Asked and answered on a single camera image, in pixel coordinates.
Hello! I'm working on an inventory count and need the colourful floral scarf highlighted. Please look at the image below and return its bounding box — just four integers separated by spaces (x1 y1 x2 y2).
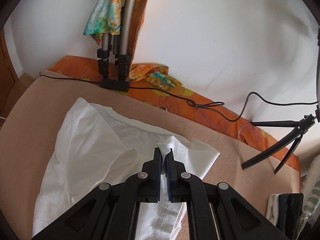
84 0 181 90

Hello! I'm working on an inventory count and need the dark green folded garment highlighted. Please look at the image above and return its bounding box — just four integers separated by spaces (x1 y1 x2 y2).
276 193 304 239

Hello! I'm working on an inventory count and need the green leaf pattern pillow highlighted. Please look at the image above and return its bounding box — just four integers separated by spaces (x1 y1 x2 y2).
302 155 320 225

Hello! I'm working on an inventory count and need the wooden door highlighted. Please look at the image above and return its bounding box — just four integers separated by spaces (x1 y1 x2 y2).
0 29 36 117

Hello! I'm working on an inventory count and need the black ring light tripod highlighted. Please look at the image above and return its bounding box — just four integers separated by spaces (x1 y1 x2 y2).
241 105 319 174

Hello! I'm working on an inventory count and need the folded silver black tripod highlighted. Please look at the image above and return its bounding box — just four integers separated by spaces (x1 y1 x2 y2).
97 0 136 93

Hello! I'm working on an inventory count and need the orange floral bed sheet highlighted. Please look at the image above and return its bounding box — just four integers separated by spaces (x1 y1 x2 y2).
47 55 301 181

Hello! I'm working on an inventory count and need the white t-shirt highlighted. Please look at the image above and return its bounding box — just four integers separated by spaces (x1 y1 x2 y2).
33 98 219 234

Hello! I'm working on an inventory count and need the cream folded garment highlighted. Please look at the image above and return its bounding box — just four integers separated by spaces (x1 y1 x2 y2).
266 194 280 226

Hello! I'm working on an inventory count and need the black power cable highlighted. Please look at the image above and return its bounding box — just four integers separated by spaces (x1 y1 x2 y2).
37 74 320 123

